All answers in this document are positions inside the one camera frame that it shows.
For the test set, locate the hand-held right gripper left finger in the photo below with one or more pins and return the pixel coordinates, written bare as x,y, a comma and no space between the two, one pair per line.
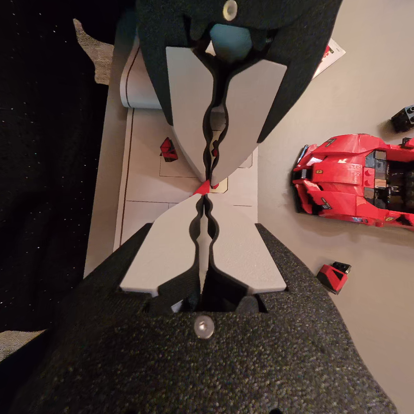
158,255

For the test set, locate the red lego wedge piece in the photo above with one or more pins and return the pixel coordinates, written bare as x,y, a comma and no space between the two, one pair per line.
204,187

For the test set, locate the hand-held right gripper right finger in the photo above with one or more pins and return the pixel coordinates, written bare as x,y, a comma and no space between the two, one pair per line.
249,255

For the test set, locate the red black green lego assembly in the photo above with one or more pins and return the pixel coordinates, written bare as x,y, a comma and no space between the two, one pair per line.
404,118

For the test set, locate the black red lego block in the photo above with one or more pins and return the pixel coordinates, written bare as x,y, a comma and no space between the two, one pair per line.
333,275

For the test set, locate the lego instruction booklet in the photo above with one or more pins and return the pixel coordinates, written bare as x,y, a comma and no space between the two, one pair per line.
145,181

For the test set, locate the white sticker sheet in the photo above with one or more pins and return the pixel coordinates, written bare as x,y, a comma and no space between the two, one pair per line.
328,55

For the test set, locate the red lego car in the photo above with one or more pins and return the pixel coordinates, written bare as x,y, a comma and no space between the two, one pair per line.
349,181

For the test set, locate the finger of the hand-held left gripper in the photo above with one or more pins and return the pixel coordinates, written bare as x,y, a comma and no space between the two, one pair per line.
187,103
252,103

